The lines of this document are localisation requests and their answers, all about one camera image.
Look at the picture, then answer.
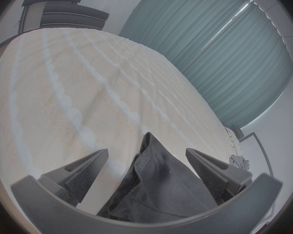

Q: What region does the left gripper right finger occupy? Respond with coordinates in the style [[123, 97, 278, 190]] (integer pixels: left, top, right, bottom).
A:
[[186, 148, 253, 205]]

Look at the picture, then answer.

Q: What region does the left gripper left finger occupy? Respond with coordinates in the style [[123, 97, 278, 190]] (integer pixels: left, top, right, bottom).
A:
[[40, 148, 109, 206]]

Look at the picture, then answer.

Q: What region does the black T-shirt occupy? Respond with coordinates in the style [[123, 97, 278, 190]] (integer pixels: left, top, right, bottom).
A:
[[96, 132, 235, 222]]

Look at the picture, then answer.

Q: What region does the pile of clothes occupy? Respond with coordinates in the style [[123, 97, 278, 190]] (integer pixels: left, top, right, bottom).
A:
[[228, 155, 251, 169]]

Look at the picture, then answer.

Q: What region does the bed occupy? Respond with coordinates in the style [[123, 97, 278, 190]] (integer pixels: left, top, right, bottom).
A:
[[0, 27, 271, 219]]

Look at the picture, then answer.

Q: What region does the white printed pillow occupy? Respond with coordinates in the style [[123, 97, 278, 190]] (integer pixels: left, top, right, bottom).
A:
[[223, 126, 243, 156]]

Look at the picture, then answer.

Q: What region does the grey bedside table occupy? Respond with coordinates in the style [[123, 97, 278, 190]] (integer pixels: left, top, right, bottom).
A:
[[222, 122, 243, 139]]

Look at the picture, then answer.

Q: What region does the blue-green curtain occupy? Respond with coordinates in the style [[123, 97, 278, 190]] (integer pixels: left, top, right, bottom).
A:
[[118, 0, 250, 69], [181, 1, 293, 130]]

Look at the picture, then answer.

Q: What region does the black chest of drawers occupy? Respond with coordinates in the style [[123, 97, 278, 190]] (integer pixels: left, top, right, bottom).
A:
[[21, 0, 109, 33]]

